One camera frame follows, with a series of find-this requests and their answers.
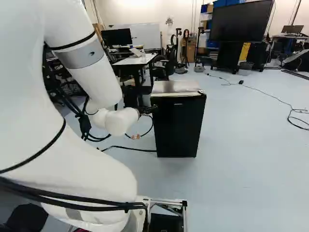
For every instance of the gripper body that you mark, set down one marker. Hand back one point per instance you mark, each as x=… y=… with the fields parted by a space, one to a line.
x=147 y=110

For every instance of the black mini fridge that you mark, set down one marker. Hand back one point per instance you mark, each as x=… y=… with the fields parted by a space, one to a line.
x=179 y=125

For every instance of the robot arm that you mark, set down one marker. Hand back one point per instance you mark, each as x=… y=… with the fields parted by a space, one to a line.
x=72 y=169

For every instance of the black office chair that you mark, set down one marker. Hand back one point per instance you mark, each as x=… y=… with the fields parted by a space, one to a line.
x=166 y=65

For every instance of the grey top desk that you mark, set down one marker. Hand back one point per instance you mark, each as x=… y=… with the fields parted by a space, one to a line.
x=135 y=61

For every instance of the white board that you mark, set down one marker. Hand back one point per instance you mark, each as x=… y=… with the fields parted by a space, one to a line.
x=147 y=33

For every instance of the black computer monitor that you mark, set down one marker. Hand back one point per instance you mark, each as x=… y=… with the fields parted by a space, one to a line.
x=116 y=36

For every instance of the large black screen on stand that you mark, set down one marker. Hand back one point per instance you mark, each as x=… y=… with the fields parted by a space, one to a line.
x=241 y=21

